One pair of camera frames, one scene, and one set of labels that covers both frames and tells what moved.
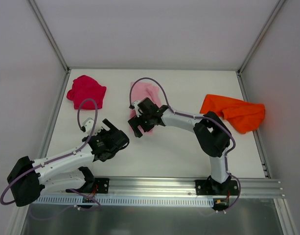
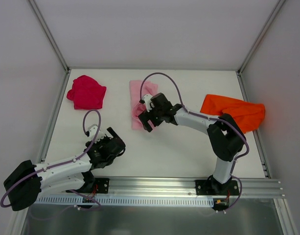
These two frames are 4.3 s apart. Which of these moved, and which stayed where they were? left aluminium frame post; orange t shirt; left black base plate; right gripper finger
Moved: right gripper finger
Stayed: left aluminium frame post; orange t shirt; left black base plate
